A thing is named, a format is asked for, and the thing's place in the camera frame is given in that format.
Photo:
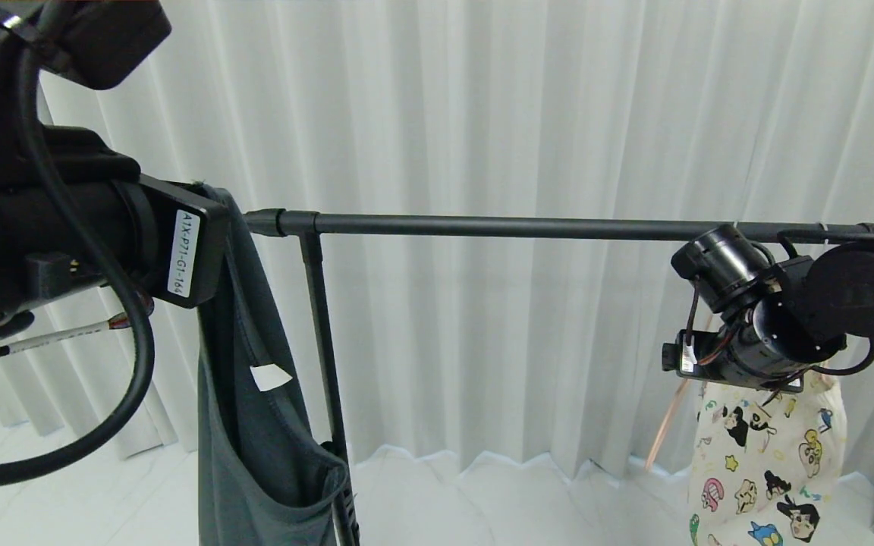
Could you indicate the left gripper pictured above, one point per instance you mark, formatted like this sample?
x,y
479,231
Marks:
x,y
65,235

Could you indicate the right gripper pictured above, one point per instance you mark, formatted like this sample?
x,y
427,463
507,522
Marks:
x,y
771,349

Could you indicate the cream printed garment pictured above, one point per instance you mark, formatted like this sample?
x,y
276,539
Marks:
x,y
771,455

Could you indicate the dark grey garment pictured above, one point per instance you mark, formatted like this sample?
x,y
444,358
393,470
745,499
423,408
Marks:
x,y
255,455

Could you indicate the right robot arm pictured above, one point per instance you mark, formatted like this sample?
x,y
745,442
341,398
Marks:
x,y
862,280

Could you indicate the black clothes rack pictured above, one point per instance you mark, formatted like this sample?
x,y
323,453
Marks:
x,y
482,226

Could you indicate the white curtain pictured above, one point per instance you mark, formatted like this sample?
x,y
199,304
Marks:
x,y
482,114

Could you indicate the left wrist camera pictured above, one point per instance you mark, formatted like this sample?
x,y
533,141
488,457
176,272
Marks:
x,y
111,38

